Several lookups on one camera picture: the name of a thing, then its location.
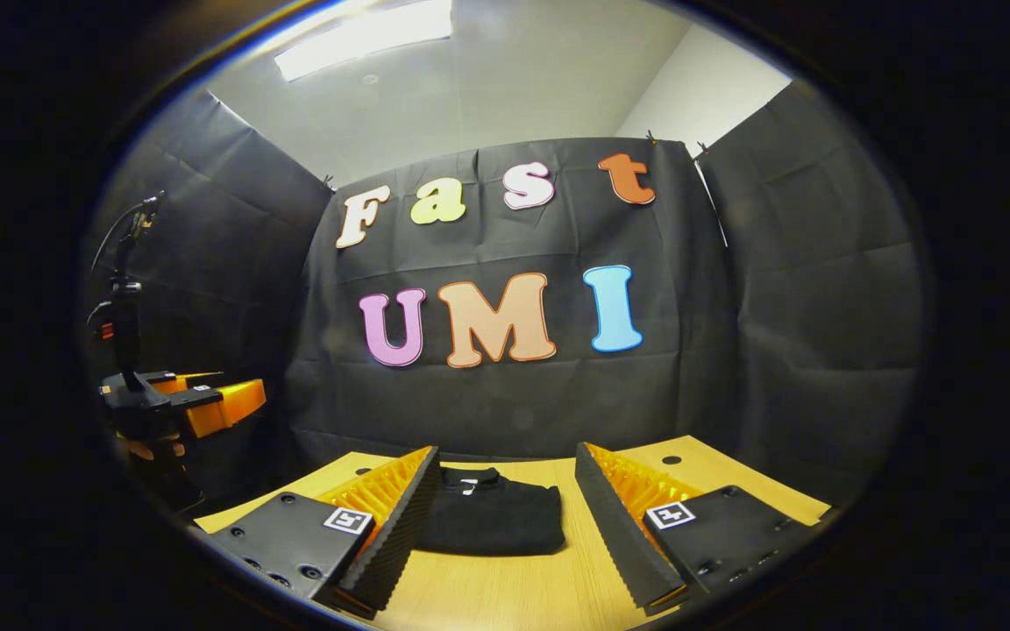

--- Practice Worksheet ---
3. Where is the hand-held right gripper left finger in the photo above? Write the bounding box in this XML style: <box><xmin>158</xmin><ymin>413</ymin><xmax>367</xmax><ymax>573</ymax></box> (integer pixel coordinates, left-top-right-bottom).
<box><xmin>194</xmin><ymin>445</ymin><xmax>441</xmax><ymax>619</ymax></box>

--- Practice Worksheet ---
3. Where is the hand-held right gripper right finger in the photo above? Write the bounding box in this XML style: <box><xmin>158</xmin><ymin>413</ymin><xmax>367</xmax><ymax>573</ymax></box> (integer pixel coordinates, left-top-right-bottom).
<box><xmin>574</xmin><ymin>441</ymin><xmax>832</xmax><ymax>614</ymax></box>

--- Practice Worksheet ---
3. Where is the black button shirt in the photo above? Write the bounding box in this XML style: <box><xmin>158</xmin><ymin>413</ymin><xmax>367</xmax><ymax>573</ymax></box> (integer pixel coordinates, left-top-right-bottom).
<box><xmin>417</xmin><ymin>467</ymin><xmax>565</xmax><ymax>557</ymax></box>

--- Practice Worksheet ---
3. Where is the black backdrop cloth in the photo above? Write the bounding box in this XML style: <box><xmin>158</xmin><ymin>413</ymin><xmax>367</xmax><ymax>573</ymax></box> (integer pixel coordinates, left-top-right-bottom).
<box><xmin>84</xmin><ymin>83</ymin><xmax>927</xmax><ymax>509</ymax></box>

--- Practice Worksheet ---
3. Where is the ceiling light panel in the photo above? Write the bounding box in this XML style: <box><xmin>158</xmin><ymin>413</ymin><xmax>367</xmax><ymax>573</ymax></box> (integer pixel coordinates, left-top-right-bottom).
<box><xmin>273</xmin><ymin>0</ymin><xmax>455</xmax><ymax>82</ymax></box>

